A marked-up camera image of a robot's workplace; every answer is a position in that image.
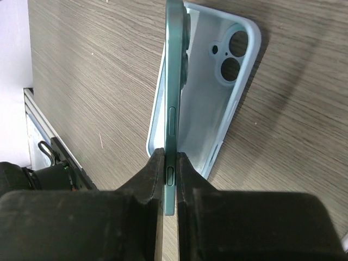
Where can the dark green smartphone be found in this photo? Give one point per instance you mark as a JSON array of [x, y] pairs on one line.
[[174, 81]]

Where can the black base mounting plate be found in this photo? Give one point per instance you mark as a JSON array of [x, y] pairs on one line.
[[79, 179]]

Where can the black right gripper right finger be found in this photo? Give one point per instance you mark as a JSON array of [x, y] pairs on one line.
[[250, 225]]

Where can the light blue phone case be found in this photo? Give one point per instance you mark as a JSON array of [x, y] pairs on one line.
[[220, 50]]

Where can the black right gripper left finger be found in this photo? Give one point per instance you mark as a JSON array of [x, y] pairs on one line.
[[124, 224]]

